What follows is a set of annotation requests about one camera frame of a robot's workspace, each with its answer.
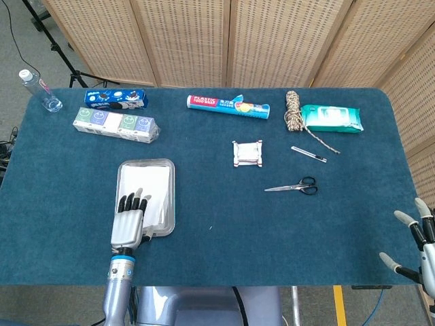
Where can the plastic food wrap box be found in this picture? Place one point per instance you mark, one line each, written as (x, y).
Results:
(224, 105)

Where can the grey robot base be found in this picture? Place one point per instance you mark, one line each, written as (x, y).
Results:
(204, 305)

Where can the white paper sheet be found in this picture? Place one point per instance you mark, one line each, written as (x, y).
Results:
(149, 180)

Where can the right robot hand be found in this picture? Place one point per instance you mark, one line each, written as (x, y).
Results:
(428, 258)

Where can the stainless steel tray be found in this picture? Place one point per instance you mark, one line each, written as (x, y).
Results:
(169, 225)

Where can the blue table cloth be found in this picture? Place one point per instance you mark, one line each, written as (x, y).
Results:
(238, 244)

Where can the clear plastic water bottle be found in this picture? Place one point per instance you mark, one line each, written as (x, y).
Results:
(37, 88)

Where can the silver table leg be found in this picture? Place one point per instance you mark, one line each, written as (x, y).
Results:
(296, 305)

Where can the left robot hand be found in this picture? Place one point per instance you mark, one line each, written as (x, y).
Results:
(127, 227)

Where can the black tripod stand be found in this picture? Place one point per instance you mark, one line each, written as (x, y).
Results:
(57, 48)

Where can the blue cookie box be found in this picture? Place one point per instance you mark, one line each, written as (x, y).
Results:
(115, 99)

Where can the green wet wipes pack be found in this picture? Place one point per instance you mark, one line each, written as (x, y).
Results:
(333, 119)

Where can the pastel tissue multipack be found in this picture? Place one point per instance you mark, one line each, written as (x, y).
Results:
(115, 124)

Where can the white red small packet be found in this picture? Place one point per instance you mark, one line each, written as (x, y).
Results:
(248, 153)

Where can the silver pen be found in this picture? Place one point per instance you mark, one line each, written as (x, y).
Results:
(309, 154)

